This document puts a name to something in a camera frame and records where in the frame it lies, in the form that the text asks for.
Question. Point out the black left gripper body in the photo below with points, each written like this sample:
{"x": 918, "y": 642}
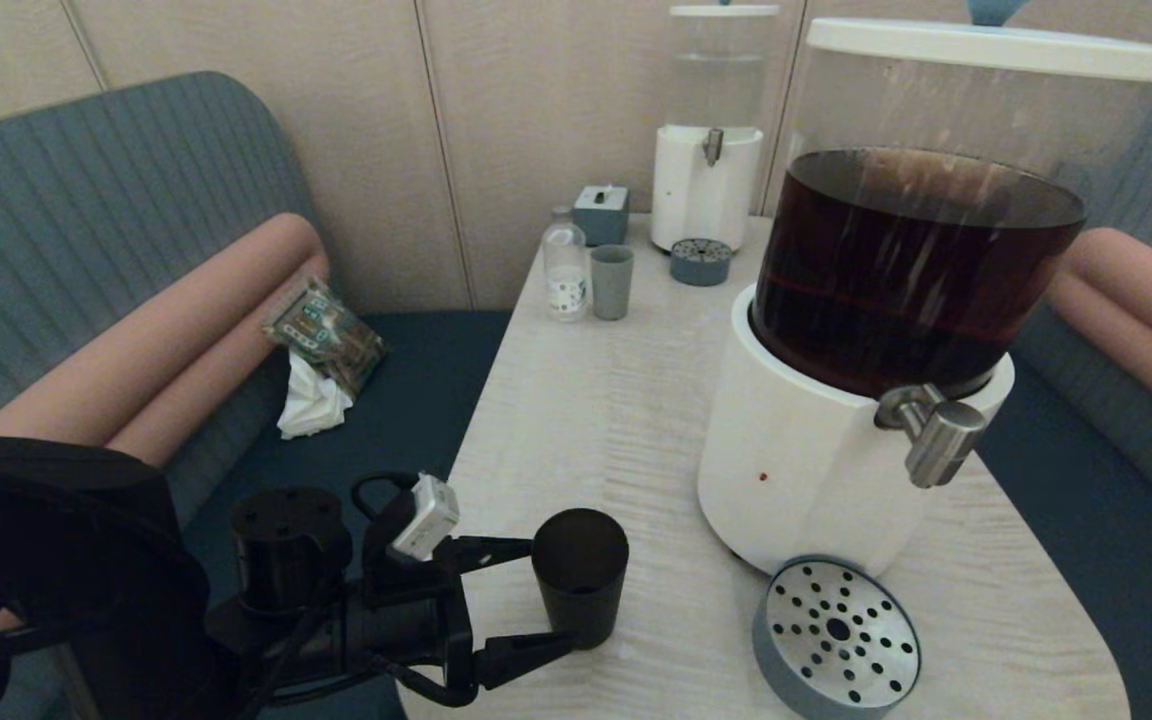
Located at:
{"x": 406, "y": 620}

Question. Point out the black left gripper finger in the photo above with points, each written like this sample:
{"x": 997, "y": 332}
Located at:
{"x": 486, "y": 553}
{"x": 521, "y": 655}

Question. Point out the black cup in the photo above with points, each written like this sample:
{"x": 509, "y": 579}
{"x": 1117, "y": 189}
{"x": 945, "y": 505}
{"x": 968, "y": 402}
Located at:
{"x": 581, "y": 590}

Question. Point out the metal dispenser tap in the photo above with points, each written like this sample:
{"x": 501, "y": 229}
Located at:
{"x": 941, "y": 440}
{"x": 712, "y": 146}

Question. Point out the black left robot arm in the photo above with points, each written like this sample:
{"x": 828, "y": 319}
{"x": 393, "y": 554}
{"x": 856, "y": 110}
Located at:
{"x": 56, "y": 560}

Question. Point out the grey-green cup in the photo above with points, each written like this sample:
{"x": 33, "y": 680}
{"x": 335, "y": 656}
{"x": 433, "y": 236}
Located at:
{"x": 612, "y": 285}

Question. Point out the crumpled white tissue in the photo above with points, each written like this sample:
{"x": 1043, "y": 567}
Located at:
{"x": 311, "y": 405}

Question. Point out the green snack packet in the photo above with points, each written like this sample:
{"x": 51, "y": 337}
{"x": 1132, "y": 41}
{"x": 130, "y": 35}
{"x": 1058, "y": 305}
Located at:
{"x": 326, "y": 335}

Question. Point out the clear plastic water bottle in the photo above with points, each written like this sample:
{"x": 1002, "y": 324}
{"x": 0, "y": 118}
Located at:
{"x": 566, "y": 275}

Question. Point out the grey-blue perforated drip tray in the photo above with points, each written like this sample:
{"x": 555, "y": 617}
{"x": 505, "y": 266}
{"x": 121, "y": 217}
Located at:
{"x": 836, "y": 640}
{"x": 701, "y": 265}

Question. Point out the white dispenser with dark tea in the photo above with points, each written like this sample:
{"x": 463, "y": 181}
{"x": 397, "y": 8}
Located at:
{"x": 796, "y": 470}

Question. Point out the grey-blue tissue box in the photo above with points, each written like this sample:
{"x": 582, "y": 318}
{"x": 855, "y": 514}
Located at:
{"x": 601, "y": 215}

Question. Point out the white dispenser with clear water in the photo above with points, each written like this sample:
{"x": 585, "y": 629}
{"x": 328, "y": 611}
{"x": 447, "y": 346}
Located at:
{"x": 701, "y": 195}

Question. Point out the teal upholstered bench sofa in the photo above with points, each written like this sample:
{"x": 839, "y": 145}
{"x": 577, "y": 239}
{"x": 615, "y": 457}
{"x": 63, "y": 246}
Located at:
{"x": 1086, "y": 520}
{"x": 86, "y": 180}

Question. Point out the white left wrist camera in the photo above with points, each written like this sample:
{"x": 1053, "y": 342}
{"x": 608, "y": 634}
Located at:
{"x": 426, "y": 518}

